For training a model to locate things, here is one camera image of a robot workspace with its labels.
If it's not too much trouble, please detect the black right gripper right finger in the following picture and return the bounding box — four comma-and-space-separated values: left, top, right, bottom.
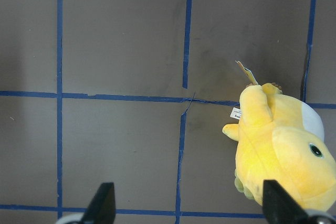
262, 179, 336, 224

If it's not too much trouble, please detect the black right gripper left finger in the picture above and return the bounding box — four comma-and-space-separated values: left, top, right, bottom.
56, 182, 116, 224

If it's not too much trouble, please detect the yellow plush dinosaur toy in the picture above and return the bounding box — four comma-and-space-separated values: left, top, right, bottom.
222, 68, 335, 211

